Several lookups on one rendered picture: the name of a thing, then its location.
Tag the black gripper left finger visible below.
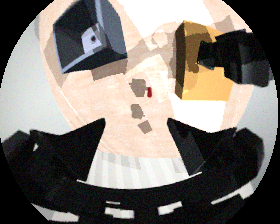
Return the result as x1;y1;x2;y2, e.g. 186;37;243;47
30;117;106;182

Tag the red peg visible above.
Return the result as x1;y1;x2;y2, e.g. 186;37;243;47
146;87;152;98

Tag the white square plate with hole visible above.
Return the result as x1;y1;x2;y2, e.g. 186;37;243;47
81;23;102;53

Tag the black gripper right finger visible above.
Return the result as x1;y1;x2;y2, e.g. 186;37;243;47
166;117;237;176

